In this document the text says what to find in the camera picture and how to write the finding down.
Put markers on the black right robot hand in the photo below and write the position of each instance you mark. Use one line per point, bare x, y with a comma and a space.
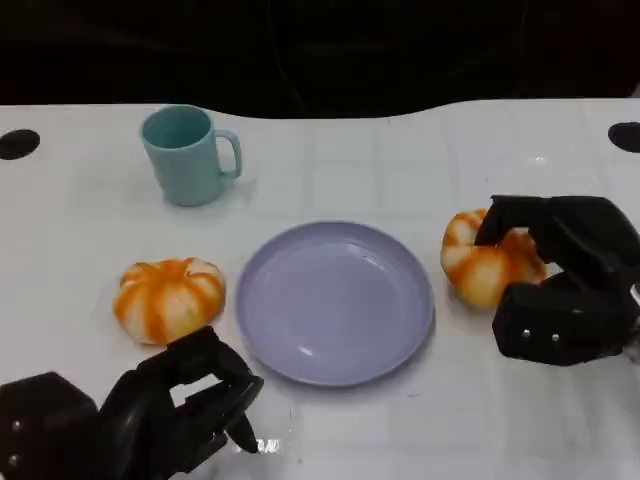
585, 235

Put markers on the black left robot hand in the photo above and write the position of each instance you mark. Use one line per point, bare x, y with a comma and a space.
150, 420

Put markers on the orange and white bread roll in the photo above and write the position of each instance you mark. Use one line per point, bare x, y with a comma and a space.
167, 300
475, 272

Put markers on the lilac plate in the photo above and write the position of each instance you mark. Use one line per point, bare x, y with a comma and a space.
332, 305

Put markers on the pale green mug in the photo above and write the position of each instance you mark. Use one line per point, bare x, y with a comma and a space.
182, 167

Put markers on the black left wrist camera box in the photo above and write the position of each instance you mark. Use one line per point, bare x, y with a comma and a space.
45, 430

